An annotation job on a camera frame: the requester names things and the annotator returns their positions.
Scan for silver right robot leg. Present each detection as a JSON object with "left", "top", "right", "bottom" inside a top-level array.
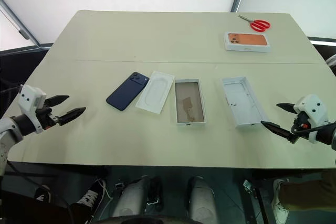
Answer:
[{"left": 186, "top": 176, "right": 219, "bottom": 224}]

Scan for white moulded insert tray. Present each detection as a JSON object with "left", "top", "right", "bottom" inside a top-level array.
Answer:
[{"left": 135, "top": 70, "right": 176, "bottom": 115}]

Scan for silver left robot leg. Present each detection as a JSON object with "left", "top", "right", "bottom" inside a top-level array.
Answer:
[{"left": 112, "top": 176, "right": 158, "bottom": 224}]

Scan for white box lid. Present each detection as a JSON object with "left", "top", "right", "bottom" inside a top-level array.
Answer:
[{"left": 222, "top": 76, "right": 272, "bottom": 129}]

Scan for olive trouser leg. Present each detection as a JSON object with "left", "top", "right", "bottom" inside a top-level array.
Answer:
[{"left": 277, "top": 168, "right": 336, "bottom": 212}]

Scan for phone box with orange print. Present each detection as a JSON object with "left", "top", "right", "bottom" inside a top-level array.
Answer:
[{"left": 224, "top": 31, "right": 272, "bottom": 51}]

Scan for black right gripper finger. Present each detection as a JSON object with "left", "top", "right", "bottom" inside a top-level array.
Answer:
[
  {"left": 276, "top": 102, "right": 297, "bottom": 113},
  {"left": 260, "top": 121, "right": 296, "bottom": 144}
]

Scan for white shoe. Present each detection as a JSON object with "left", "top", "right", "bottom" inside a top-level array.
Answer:
[{"left": 270, "top": 178, "right": 290, "bottom": 223}]

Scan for silver robot leg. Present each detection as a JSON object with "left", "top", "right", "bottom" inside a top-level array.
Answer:
[
  {"left": 112, "top": 176, "right": 158, "bottom": 224},
  {"left": 186, "top": 176, "right": 219, "bottom": 224}
]

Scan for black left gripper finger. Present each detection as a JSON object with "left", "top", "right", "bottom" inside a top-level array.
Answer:
[
  {"left": 46, "top": 94, "right": 70, "bottom": 108},
  {"left": 58, "top": 106, "right": 87, "bottom": 126}
]

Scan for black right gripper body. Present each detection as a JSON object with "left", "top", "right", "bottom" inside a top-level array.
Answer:
[{"left": 287, "top": 111, "right": 315, "bottom": 144}]

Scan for grey window frame bar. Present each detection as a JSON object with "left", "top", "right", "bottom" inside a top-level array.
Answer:
[{"left": 0, "top": 0, "right": 42, "bottom": 47}]

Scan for black and white sneaker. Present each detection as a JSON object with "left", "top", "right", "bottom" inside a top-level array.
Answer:
[{"left": 71, "top": 178, "right": 106, "bottom": 224}]

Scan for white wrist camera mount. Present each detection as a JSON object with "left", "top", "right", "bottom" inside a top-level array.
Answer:
[
  {"left": 293, "top": 93, "right": 329, "bottom": 144},
  {"left": 19, "top": 84, "right": 47, "bottom": 134}
]

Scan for dark blue smartphone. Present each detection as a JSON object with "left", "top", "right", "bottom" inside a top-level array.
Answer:
[
  {"left": 174, "top": 78, "right": 208, "bottom": 127},
  {"left": 106, "top": 71, "right": 150, "bottom": 110}
]

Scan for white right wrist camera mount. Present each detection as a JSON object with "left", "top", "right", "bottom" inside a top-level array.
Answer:
[{"left": 293, "top": 93, "right": 329, "bottom": 144}]

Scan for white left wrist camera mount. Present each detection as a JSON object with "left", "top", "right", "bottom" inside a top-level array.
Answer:
[{"left": 19, "top": 84, "right": 47, "bottom": 134}]

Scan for red handled scissors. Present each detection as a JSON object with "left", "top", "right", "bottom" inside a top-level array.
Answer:
[{"left": 238, "top": 15, "right": 271, "bottom": 32}]

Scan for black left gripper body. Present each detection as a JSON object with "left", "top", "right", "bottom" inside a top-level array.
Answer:
[{"left": 35, "top": 98, "right": 63, "bottom": 131}]

